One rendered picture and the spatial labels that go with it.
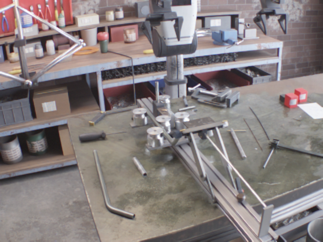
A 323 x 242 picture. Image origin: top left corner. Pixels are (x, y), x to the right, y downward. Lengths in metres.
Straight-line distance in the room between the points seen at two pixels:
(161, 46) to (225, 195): 1.02
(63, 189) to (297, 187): 1.87
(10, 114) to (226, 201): 1.93
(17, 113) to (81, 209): 0.83
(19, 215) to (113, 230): 1.62
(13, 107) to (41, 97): 0.22
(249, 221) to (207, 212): 0.12
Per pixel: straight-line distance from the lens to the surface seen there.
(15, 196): 2.61
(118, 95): 3.02
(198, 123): 0.95
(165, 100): 1.43
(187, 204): 0.91
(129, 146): 1.18
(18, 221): 2.37
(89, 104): 2.65
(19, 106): 2.51
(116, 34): 3.01
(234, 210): 0.86
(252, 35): 3.04
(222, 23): 3.38
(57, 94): 2.49
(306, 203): 1.99
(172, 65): 1.82
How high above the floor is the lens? 1.47
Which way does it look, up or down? 26 degrees down
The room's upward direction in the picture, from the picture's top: 2 degrees counter-clockwise
